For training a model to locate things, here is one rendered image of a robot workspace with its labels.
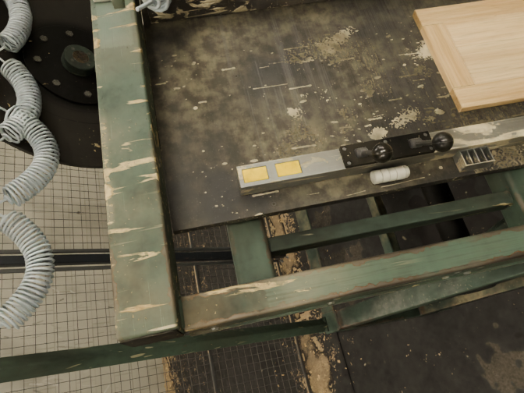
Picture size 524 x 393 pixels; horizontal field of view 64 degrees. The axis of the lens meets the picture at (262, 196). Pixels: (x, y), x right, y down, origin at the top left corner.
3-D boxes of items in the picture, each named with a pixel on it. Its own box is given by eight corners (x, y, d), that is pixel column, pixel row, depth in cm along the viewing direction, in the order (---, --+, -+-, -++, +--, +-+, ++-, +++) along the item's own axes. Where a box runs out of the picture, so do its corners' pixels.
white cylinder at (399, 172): (372, 186, 89) (407, 180, 90) (377, 181, 86) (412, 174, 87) (368, 175, 90) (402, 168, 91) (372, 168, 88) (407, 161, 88)
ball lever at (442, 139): (421, 150, 90) (459, 150, 76) (405, 154, 89) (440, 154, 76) (419, 132, 89) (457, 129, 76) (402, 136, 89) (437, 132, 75)
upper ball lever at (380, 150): (369, 160, 88) (398, 161, 75) (352, 163, 88) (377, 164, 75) (366, 142, 88) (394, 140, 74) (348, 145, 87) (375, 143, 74)
